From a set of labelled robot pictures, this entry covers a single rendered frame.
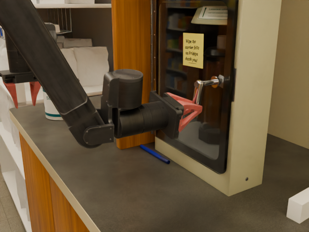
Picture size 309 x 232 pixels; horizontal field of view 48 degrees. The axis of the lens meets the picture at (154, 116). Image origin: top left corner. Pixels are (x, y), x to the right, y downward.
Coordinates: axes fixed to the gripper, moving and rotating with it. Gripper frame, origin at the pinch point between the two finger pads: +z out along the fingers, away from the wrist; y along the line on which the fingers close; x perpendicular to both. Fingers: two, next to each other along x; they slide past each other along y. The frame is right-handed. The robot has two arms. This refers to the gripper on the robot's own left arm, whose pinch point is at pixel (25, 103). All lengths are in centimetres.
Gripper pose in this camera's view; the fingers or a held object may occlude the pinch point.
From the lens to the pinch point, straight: 101.1
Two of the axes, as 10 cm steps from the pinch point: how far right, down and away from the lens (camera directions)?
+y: 8.5, -1.7, 5.0
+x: -5.3, -2.6, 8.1
